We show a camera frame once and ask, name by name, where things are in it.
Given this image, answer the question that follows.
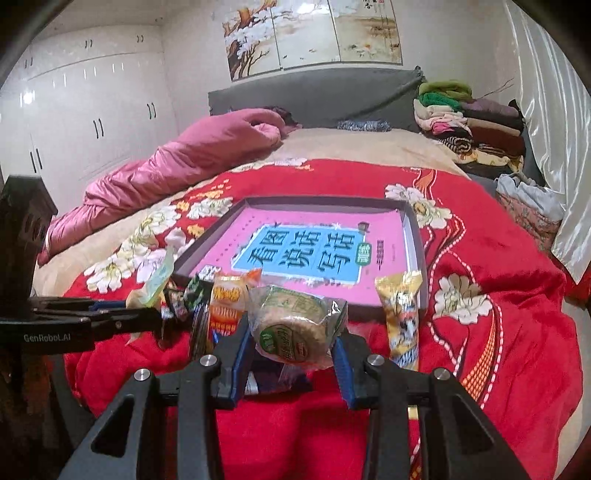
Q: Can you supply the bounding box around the red floral blanket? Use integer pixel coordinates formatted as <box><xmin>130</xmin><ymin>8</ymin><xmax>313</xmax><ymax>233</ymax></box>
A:
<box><xmin>69</xmin><ymin>159</ymin><xmax>583</xmax><ymax>479</ymax></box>

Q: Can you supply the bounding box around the blue patterned pillow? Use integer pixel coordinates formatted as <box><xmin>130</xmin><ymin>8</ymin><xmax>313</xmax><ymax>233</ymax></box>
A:
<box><xmin>337</xmin><ymin>120</ymin><xmax>393</xmax><ymax>133</ymax></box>

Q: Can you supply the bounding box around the grey headboard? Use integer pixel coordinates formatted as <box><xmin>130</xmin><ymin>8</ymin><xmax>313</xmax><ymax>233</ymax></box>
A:
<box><xmin>208</xmin><ymin>67</ymin><xmax>425</xmax><ymax>132</ymax></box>

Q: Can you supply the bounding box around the grey crumpled clothes pile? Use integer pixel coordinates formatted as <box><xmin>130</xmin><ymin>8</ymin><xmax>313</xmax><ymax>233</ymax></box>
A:
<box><xmin>495</xmin><ymin>172</ymin><xmax>565</xmax><ymax>255</ymax></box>

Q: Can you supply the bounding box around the white satin curtain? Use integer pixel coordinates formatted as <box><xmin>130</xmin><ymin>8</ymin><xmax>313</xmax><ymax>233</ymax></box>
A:
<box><xmin>505</xmin><ymin>1</ymin><xmax>590</xmax><ymax>283</ymax></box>

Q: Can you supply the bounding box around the white wardrobe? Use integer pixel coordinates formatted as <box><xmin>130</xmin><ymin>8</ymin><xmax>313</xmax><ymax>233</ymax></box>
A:
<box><xmin>1</xmin><ymin>25</ymin><xmax>177</xmax><ymax>213</ymax></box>

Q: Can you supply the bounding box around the green milk candy packet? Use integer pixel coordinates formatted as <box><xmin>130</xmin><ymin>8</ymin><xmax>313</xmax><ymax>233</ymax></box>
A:
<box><xmin>125</xmin><ymin>247</ymin><xmax>174</xmax><ymax>309</ymax></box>

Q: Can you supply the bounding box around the yellow cartoon snack packet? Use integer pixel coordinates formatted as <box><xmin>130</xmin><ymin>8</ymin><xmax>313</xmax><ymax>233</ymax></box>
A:
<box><xmin>375</xmin><ymin>270</ymin><xmax>423</xmax><ymax>371</ymax></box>

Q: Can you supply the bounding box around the floral wall painting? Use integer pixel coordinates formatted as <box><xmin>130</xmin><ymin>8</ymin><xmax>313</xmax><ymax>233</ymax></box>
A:
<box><xmin>221</xmin><ymin>0</ymin><xmax>403</xmax><ymax>81</ymax></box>

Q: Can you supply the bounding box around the round cake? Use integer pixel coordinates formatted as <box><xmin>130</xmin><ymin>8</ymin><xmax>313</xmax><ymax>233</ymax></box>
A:
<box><xmin>247</xmin><ymin>285</ymin><xmax>349</xmax><ymax>370</ymax></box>

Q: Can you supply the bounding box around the grey shallow box tray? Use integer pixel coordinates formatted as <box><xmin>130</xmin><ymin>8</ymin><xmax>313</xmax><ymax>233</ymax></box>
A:
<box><xmin>171</xmin><ymin>195</ymin><xmax>430</xmax><ymax>322</ymax></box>

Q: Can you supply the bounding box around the orange bread snack packet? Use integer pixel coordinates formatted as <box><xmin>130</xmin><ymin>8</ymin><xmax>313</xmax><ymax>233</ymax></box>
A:
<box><xmin>207</xmin><ymin>269</ymin><xmax>262</xmax><ymax>345</ymax></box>

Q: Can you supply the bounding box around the green cartoon snack packet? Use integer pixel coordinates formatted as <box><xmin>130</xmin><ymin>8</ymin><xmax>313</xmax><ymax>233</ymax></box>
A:
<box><xmin>163</xmin><ymin>275</ymin><xmax>213</xmax><ymax>323</ymax></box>

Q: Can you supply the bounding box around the stack of folded clothes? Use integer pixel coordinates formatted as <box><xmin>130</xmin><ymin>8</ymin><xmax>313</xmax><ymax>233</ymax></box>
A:
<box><xmin>414</xmin><ymin>80</ymin><xmax>526</xmax><ymax>179</ymax></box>

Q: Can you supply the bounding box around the pink Chinese book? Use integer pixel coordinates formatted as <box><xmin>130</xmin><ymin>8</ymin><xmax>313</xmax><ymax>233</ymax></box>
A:
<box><xmin>189</xmin><ymin>206</ymin><xmax>415</xmax><ymax>306</ymax></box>

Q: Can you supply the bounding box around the pink satin quilt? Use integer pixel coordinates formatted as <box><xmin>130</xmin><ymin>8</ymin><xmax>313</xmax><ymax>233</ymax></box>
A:
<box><xmin>37</xmin><ymin>108</ymin><xmax>287</xmax><ymax>266</ymax></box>

